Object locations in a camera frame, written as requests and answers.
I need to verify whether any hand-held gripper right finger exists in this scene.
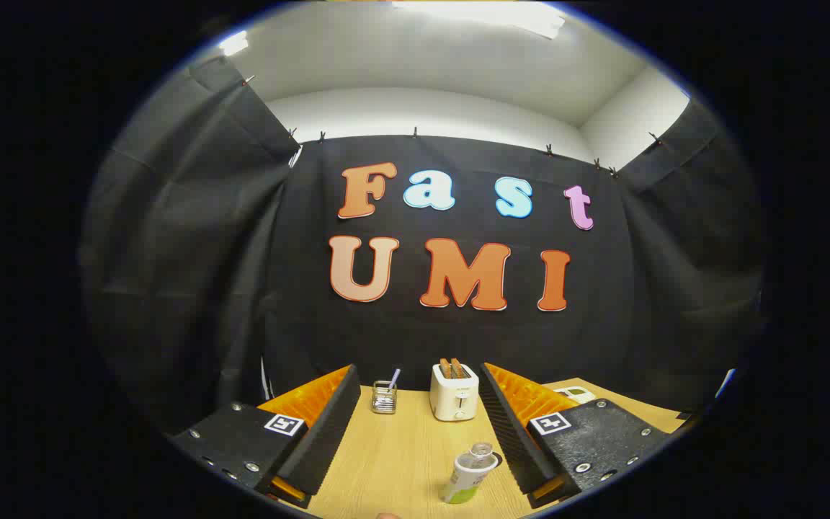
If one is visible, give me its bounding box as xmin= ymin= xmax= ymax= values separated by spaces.
xmin=478 ymin=363 xmax=672 ymax=510

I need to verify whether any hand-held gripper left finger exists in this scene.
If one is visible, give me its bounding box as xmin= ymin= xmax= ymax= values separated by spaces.
xmin=170 ymin=364 xmax=362 ymax=510

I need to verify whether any white green juice bottle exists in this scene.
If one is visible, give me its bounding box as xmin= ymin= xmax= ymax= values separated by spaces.
xmin=440 ymin=442 xmax=500 ymax=505

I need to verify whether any wooden table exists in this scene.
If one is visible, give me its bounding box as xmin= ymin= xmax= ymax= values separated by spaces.
xmin=264 ymin=377 xmax=686 ymax=519

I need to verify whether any white toaster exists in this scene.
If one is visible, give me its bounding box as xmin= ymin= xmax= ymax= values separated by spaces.
xmin=429 ymin=363 xmax=481 ymax=422

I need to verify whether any ceiling light panel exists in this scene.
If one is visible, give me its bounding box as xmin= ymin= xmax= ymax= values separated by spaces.
xmin=218 ymin=30 xmax=250 ymax=57
xmin=392 ymin=0 xmax=567 ymax=40

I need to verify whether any metal wire utensil holder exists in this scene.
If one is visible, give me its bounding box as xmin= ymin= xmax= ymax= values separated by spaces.
xmin=372 ymin=381 xmax=398 ymax=415

